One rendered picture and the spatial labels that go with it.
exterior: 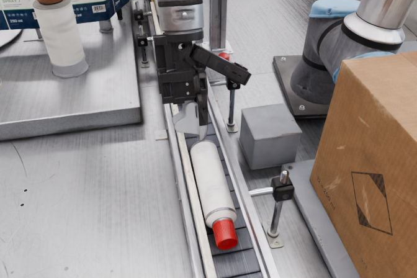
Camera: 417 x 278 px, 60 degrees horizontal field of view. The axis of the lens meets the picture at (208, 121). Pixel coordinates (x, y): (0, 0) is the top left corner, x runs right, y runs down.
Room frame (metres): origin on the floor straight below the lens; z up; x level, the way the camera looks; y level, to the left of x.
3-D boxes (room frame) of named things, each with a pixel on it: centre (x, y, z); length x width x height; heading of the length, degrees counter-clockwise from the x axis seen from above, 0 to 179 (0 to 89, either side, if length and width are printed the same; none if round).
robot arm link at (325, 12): (0.77, -0.29, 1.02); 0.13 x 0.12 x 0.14; 6
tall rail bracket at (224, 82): (0.65, -0.03, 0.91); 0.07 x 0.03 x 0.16; 102
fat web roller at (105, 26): (1.05, 0.32, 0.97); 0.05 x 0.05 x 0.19
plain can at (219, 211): (0.39, -0.01, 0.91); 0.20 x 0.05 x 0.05; 11
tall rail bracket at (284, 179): (0.35, -0.09, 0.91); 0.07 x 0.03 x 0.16; 102
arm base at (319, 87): (0.78, -0.29, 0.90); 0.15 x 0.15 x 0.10
